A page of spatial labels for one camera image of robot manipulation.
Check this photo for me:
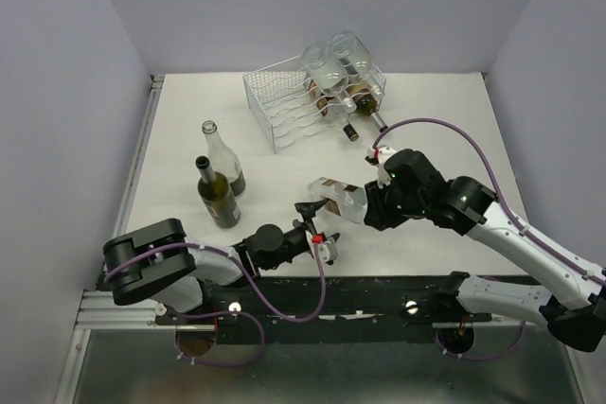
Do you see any green wine bottle brown label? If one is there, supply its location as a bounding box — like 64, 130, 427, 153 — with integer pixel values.
352, 92, 387, 132

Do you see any white wire wine rack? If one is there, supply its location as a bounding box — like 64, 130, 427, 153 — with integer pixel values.
243, 56, 362, 151

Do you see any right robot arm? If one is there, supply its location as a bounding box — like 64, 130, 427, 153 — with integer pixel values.
364, 147, 605, 352

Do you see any small bottle brown label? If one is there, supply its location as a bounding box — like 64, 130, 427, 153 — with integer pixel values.
307, 177, 368, 225

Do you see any clear round bottle back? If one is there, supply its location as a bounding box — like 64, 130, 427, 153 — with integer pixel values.
330, 30, 384, 100

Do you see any black mounting rail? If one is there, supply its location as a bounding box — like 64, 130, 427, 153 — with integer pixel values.
94, 273, 550, 346

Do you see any aluminium extrusion rail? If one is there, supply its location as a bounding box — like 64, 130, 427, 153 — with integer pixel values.
73, 288, 162, 329

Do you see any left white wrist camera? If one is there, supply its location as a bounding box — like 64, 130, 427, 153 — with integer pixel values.
311, 234, 338, 265

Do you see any clear bottle black cap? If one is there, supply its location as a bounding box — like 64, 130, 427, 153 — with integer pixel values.
310, 81, 359, 142

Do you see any dark wine bottle left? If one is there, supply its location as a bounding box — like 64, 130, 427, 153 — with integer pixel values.
195, 155, 241, 229

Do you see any frosted clear tall bottle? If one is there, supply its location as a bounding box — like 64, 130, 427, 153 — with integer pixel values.
202, 120, 246, 198

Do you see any clear bottle silver cap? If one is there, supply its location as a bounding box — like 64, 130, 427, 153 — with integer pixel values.
301, 42, 356, 114

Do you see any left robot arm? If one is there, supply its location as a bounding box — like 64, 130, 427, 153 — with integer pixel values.
102, 201, 340, 324

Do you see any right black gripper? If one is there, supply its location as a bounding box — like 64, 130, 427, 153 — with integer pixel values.
363, 173, 427, 231

